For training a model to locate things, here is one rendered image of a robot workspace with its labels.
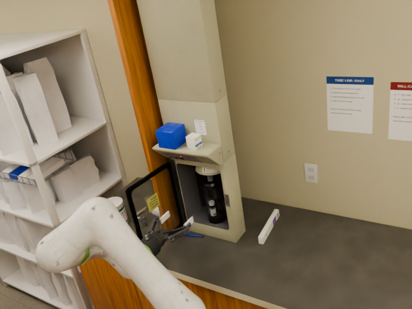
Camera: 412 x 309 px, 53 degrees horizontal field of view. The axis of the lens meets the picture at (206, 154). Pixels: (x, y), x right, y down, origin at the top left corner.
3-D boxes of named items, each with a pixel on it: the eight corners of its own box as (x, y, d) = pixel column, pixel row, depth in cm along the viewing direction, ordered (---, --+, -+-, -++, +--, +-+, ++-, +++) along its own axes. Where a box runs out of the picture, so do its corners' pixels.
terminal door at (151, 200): (184, 224, 228) (170, 160, 210) (144, 258, 208) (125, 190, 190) (183, 224, 228) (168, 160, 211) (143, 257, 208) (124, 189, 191)
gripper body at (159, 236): (159, 238, 174) (171, 226, 181) (143, 234, 179) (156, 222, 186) (162, 252, 178) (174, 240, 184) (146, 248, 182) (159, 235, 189)
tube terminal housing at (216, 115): (208, 205, 250) (186, 82, 216) (257, 216, 233) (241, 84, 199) (185, 230, 232) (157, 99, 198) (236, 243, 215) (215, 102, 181)
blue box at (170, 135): (171, 138, 204) (167, 122, 200) (187, 140, 199) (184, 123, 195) (159, 148, 197) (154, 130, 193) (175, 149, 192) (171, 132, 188)
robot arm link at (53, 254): (75, 254, 121) (51, 222, 124) (43, 284, 121) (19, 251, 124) (99, 250, 139) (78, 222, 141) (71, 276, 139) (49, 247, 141)
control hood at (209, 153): (169, 155, 211) (165, 137, 207) (224, 163, 194) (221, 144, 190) (155, 165, 203) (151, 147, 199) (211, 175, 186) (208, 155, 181)
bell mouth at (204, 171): (206, 157, 224) (205, 148, 222) (235, 160, 215) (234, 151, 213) (188, 172, 211) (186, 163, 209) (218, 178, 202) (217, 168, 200)
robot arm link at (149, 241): (138, 259, 179) (155, 265, 174) (132, 237, 174) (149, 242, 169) (147, 251, 183) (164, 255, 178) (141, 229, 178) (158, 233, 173)
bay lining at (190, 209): (210, 196, 245) (201, 142, 229) (250, 204, 231) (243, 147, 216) (187, 219, 227) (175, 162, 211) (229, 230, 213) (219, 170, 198)
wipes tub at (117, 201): (116, 215, 256) (110, 194, 250) (132, 219, 249) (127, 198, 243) (102, 227, 247) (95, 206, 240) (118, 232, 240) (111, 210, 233)
